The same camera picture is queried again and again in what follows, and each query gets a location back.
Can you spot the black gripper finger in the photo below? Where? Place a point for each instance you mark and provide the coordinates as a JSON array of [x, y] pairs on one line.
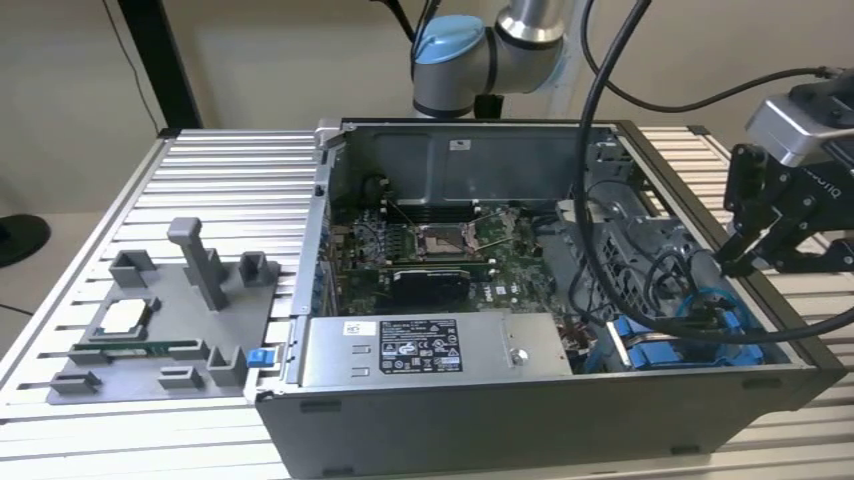
[[807, 262], [749, 200]]

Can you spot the hard disk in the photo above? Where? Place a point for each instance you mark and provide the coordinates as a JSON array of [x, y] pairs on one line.
[[627, 327]]

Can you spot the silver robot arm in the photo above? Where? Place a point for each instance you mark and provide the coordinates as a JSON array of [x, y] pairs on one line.
[[460, 75]]

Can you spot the empty blue disk carrier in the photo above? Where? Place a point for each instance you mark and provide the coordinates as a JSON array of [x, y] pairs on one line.
[[643, 357]]

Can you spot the metal drive cage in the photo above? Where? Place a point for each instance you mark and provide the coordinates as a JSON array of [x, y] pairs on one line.
[[640, 240]]

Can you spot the green motherboard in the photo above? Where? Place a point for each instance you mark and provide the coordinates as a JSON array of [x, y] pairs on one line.
[[513, 250]]

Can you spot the silver power supply unit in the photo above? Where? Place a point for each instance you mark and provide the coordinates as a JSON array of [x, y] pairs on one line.
[[533, 335]]

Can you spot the CPU socket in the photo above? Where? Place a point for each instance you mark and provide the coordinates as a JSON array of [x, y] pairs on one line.
[[440, 242]]

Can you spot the black graphics card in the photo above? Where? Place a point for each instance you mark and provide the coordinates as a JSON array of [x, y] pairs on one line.
[[429, 287]]

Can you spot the black PC case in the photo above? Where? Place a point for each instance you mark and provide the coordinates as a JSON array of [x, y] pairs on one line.
[[467, 430]]

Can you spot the blue case latch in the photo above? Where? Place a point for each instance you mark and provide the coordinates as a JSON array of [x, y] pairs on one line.
[[260, 358]]

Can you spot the grey parts rack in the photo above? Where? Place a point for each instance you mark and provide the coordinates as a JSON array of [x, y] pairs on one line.
[[173, 320]]

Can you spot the green RAM stick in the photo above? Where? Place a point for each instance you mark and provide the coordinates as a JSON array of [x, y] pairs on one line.
[[153, 347]]

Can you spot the silver CPU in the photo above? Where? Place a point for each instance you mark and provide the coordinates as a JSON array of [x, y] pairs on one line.
[[125, 317]]

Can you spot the black round stand base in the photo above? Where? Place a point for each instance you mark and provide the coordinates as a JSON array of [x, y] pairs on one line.
[[22, 240]]

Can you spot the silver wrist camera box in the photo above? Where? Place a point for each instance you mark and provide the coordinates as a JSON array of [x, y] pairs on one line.
[[787, 125]]

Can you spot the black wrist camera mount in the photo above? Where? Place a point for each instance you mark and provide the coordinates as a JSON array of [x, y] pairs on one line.
[[827, 90]]

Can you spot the black upright post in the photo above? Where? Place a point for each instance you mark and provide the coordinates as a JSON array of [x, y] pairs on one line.
[[166, 75]]

